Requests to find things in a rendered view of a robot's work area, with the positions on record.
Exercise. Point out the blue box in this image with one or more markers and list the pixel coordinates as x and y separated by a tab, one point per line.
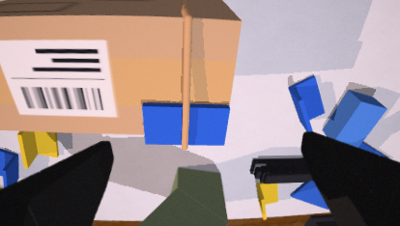
354	118

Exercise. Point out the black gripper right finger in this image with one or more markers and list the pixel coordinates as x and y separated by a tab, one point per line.
360	188

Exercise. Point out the blue flat rectangular slab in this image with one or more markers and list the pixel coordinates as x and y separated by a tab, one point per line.
309	193

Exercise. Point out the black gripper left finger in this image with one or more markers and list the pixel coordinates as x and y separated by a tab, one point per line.
67	193

